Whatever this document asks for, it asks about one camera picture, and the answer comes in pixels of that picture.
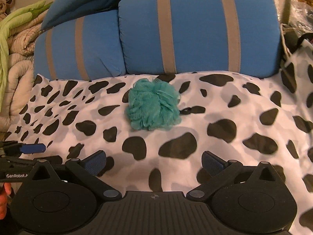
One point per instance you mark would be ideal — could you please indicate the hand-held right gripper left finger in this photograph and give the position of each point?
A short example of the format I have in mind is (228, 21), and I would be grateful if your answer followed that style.
(96, 162)

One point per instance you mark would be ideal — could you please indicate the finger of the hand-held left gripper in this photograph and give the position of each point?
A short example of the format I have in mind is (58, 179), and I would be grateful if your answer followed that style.
(24, 161)
(31, 148)

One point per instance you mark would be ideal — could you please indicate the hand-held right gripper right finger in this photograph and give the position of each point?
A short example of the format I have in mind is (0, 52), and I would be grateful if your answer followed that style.
(212, 162)

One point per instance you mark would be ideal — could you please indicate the teal mesh bath loofah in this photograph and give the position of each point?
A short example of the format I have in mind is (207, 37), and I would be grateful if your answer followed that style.
(154, 105)

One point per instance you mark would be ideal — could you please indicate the person's left hand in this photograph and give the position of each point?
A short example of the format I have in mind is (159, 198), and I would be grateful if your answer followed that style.
(5, 200)

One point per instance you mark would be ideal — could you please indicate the cow print blanket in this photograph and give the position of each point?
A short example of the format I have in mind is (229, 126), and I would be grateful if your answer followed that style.
(190, 117)

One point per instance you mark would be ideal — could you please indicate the blue grey-striped pillow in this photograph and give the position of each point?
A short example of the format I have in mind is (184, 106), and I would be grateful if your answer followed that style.
(200, 29)
(97, 46)

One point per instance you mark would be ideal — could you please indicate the green blanket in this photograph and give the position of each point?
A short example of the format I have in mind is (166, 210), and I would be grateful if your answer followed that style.
(17, 19)

